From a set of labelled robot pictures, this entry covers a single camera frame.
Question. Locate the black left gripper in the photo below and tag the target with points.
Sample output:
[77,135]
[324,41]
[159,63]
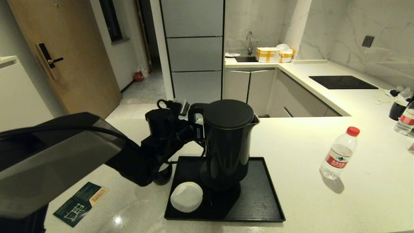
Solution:
[189,134]

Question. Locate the black electric kettle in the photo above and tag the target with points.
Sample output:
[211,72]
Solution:
[228,145]

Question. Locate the black cup white inside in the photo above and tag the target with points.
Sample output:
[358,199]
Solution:
[167,174]

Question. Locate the clear plastic water bottle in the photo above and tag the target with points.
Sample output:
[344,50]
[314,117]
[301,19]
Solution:
[405,124]
[338,158]

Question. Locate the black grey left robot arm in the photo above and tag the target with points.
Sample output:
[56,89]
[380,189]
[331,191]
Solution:
[64,155]

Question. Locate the black kettle power base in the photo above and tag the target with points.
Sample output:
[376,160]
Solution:
[224,197]

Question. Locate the grey sink base cabinet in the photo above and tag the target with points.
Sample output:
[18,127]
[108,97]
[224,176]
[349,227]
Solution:
[258,90]

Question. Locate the tall grey panel cabinet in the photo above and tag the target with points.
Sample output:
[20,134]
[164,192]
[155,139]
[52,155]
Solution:
[194,55]

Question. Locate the white dish cloth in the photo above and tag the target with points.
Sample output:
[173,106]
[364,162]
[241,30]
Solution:
[232,55]

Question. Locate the red bag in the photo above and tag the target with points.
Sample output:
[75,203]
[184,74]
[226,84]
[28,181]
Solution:
[139,77]

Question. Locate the white shopping bag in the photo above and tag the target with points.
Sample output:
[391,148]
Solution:
[144,70]

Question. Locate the white round saucer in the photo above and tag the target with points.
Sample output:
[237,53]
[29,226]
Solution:
[187,196]

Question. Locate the dark kitchen sink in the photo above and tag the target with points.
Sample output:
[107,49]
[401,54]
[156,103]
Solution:
[245,60]

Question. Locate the chrome kitchen faucet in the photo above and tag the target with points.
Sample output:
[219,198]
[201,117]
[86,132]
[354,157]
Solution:
[250,44]

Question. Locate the large yellow-taped cardboard box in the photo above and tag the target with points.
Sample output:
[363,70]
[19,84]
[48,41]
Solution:
[266,55]

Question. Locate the black rectangular serving tray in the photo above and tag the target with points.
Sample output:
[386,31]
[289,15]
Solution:
[258,200]

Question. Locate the grey counter drawer cabinet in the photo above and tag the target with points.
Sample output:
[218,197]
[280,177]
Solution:
[300,101]

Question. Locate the small yellow-taped cardboard box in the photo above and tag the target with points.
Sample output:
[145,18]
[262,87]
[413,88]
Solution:
[286,57]

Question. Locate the crumpled white plastic bag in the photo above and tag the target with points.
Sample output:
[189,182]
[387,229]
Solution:
[283,48]

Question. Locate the brown wooden door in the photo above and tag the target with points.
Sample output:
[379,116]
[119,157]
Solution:
[81,64]

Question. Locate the dark window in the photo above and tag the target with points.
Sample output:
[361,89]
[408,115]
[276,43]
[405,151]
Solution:
[111,22]

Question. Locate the dark green folded brochure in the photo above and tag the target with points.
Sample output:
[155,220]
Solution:
[77,204]

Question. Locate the black induction cooktop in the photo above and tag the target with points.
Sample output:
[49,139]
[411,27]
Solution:
[342,83]

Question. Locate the black mug white rim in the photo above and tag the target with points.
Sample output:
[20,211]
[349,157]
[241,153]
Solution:
[397,111]

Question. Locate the crumpled clear wrappers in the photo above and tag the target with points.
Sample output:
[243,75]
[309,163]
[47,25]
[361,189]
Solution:
[404,94]

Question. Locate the brown object corner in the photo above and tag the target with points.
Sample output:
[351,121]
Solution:
[411,148]

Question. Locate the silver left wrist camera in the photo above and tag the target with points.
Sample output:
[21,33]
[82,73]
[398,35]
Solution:
[181,107]

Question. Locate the grey wall socket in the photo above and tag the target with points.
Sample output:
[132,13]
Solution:
[367,42]

